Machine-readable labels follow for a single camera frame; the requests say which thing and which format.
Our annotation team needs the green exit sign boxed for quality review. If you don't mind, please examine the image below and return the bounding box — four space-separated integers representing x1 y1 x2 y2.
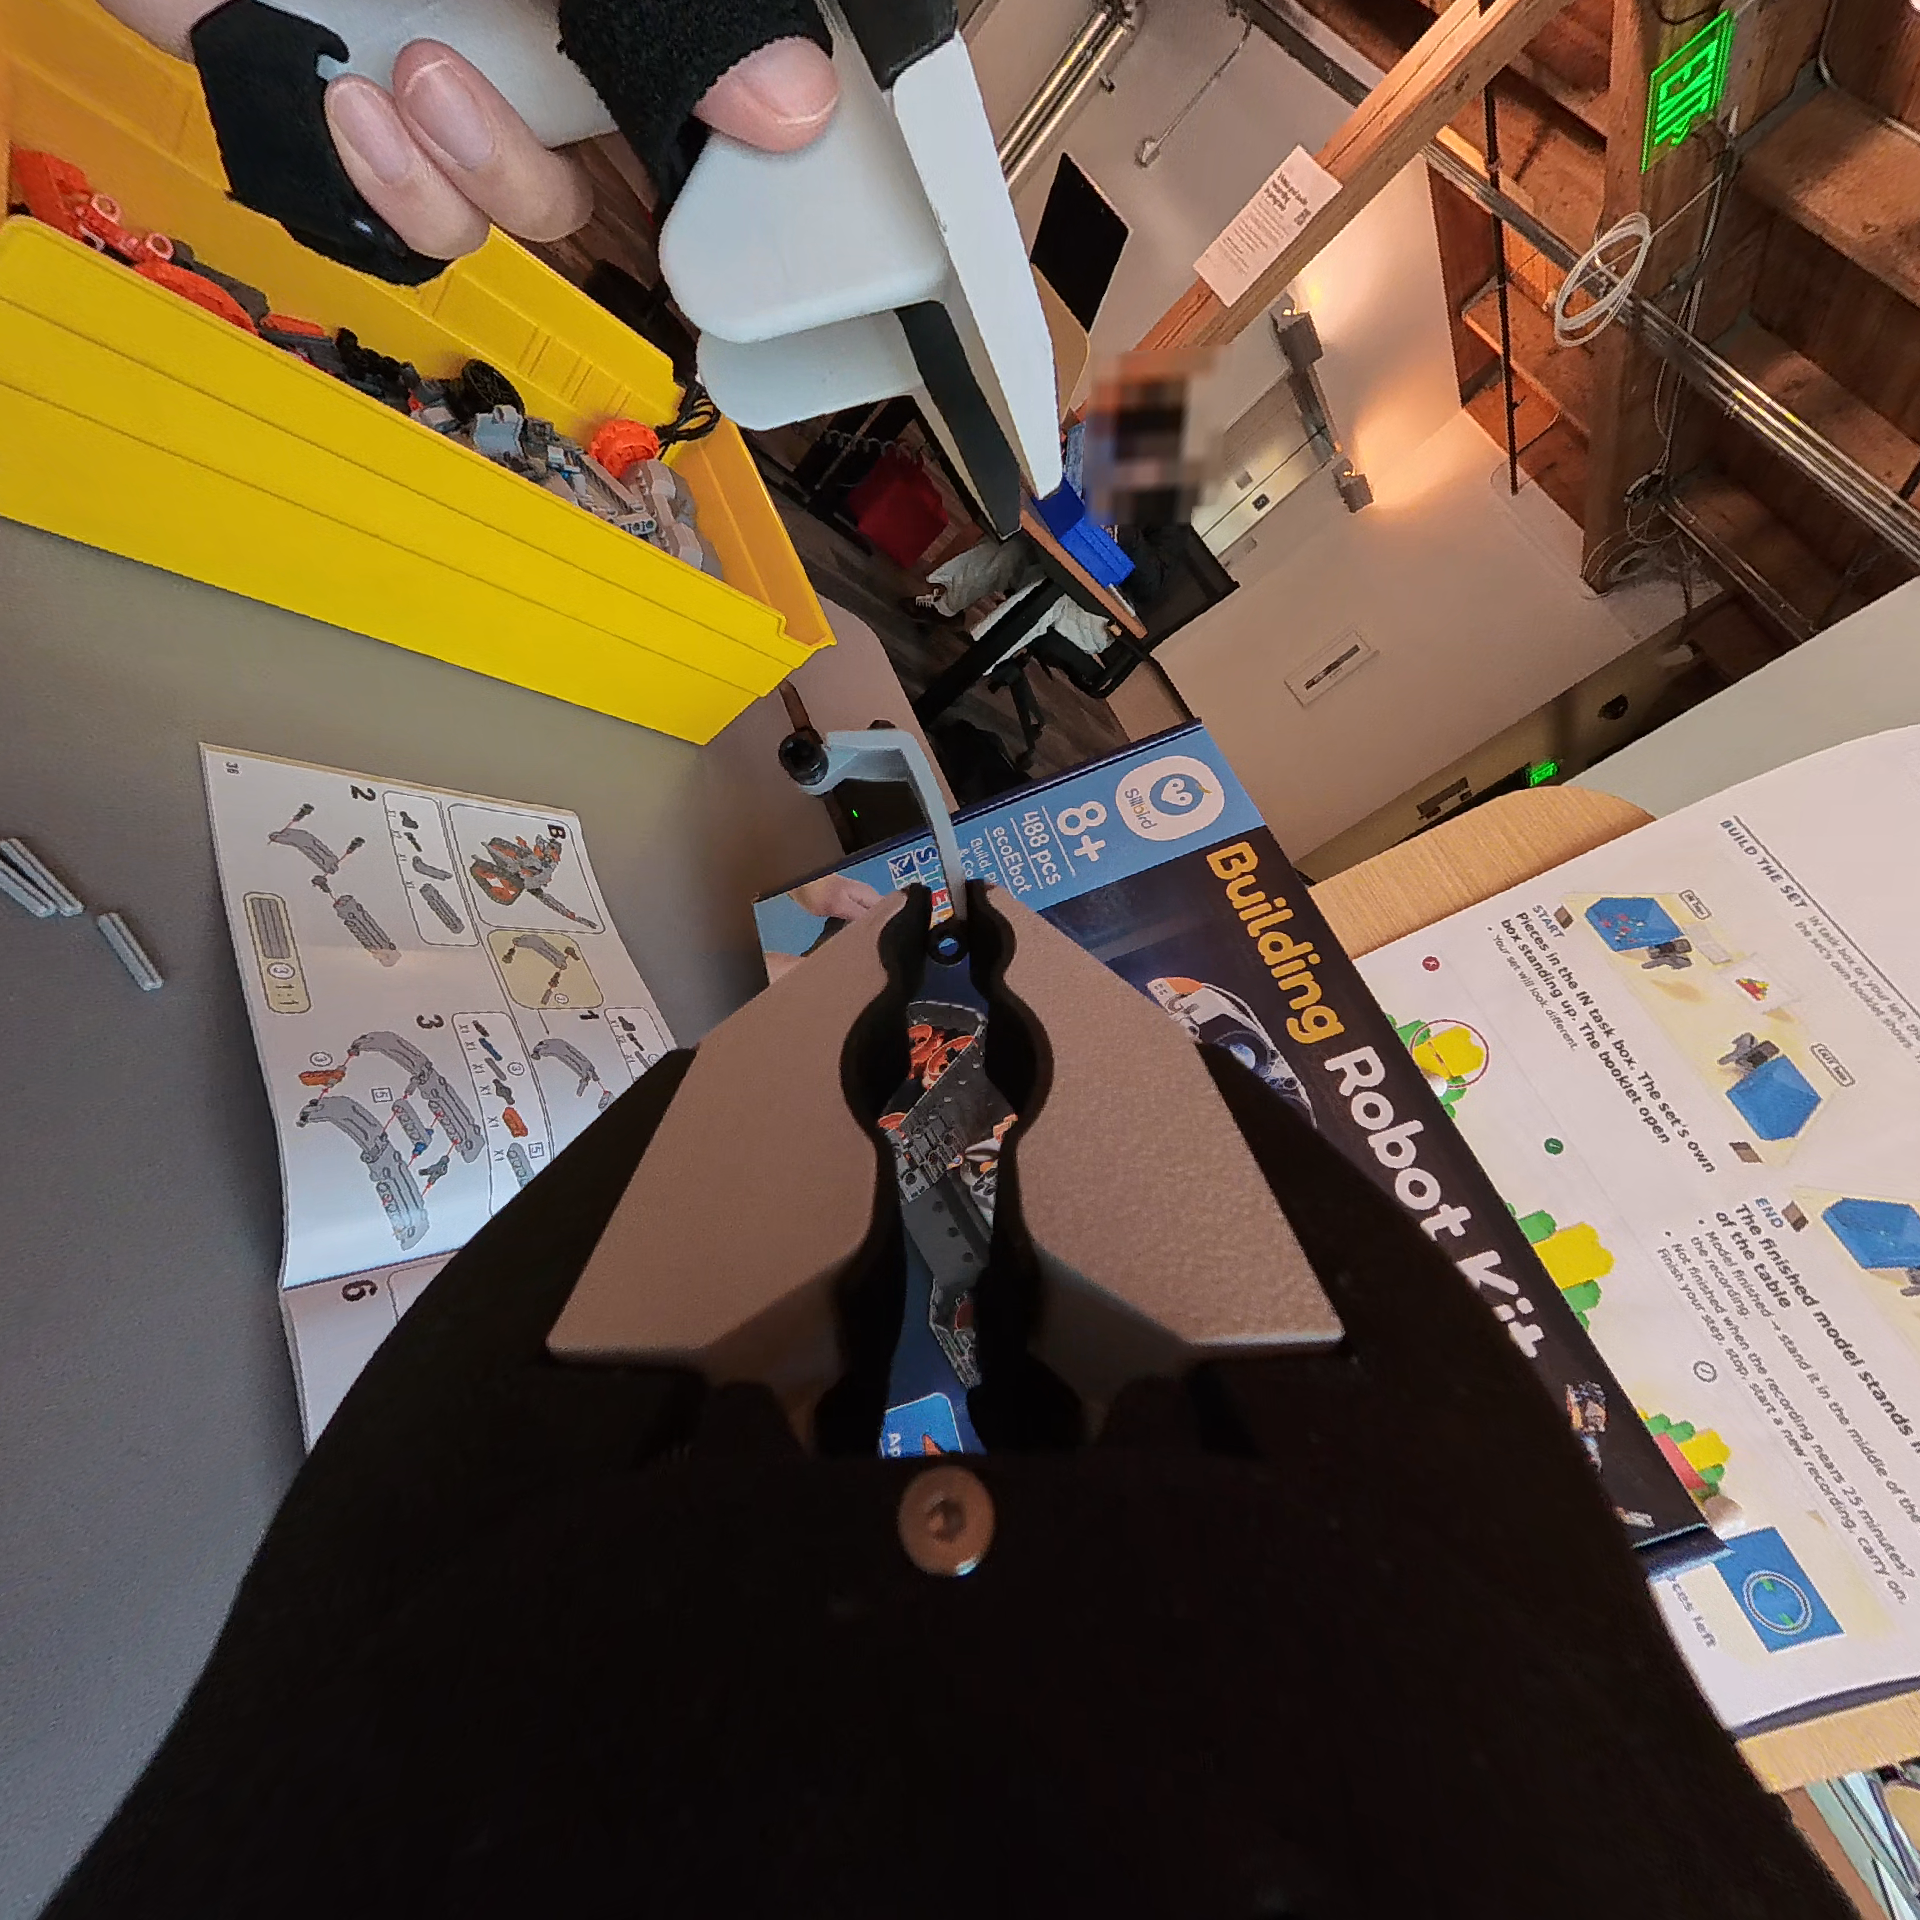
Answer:
1642 7 1737 175

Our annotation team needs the white cable coil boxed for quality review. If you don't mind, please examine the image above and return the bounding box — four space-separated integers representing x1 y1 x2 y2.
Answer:
1553 209 1655 341

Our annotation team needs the blue storage bin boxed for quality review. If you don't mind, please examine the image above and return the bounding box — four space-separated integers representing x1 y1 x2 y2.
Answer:
1036 479 1135 589

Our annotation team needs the open instruction booklet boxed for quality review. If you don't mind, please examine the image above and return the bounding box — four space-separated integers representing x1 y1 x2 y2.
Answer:
198 742 682 1451

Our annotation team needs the light grey bent beam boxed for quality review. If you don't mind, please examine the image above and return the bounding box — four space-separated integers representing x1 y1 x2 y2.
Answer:
780 726 964 961

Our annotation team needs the black flat panel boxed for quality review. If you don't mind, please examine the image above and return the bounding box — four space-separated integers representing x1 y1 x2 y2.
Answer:
1026 151 1131 335

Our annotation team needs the white paper sign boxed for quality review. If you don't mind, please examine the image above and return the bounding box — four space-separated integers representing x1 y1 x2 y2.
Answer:
1196 144 1343 299

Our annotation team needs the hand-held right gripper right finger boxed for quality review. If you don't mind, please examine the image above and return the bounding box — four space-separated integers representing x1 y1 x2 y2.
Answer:
964 885 1346 1444

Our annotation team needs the yellow plastic bin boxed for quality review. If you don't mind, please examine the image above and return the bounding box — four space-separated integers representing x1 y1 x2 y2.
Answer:
0 0 837 744

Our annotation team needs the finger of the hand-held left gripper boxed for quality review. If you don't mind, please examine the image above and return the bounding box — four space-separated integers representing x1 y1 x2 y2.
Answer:
660 29 1070 500
695 296 1041 543

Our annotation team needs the grey desk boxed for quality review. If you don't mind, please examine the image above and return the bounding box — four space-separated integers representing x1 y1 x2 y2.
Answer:
0 516 910 1920

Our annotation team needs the blue robot kit box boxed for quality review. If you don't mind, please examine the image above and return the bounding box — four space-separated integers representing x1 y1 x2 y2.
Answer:
754 723 1715 1576

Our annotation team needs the beige chair back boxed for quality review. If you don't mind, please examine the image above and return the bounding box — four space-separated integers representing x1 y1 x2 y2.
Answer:
1028 269 1094 424

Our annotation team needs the printed task sheet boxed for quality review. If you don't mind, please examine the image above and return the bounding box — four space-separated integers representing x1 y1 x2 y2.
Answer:
1357 726 1920 1736

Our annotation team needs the person's left hand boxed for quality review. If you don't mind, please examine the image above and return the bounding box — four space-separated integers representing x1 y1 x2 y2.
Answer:
323 36 841 260

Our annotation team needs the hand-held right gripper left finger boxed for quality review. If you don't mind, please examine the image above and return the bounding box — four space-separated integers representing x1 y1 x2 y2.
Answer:
546 885 933 1444

